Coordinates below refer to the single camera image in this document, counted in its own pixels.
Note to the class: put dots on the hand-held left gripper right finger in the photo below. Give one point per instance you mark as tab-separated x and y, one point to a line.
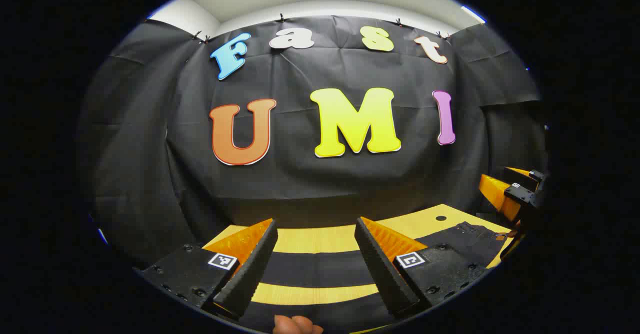
382	274

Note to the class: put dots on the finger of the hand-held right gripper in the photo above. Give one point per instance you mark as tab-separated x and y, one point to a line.
525	175
495	194

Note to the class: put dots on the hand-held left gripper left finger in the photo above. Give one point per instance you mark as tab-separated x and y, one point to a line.
252	274

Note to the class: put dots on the white ceiling light panel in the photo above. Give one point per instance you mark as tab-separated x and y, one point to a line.
472	14

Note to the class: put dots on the black backdrop cloth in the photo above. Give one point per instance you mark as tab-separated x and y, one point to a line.
300	194

